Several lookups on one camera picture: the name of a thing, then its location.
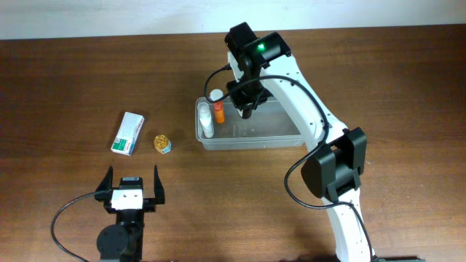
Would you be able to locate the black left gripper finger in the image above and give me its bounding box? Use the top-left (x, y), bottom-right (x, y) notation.
top-left (153, 165), bottom-right (165, 205)
top-left (95, 166), bottom-right (113, 201)

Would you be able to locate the orange tube with white cap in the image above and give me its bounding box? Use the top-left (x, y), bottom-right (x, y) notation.
top-left (210, 89), bottom-right (225, 124)

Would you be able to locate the white lotion bottle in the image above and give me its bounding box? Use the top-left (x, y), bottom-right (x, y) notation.
top-left (197, 102), bottom-right (214, 138)

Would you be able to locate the dark bottle with white cap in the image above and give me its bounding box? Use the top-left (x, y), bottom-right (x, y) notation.
top-left (239, 103), bottom-right (253, 119)

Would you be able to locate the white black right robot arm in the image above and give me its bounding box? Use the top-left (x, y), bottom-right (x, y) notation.
top-left (224, 23), bottom-right (375, 261)

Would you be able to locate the clear plastic container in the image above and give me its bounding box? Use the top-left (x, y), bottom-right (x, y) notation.
top-left (194, 97), bottom-right (304, 151)

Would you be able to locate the white green medicine box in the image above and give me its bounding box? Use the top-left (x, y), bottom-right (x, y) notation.
top-left (111, 112), bottom-right (145, 156)

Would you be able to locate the small gold-lidded balm jar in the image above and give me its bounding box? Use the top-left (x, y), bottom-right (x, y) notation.
top-left (154, 135), bottom-right (172, 154)

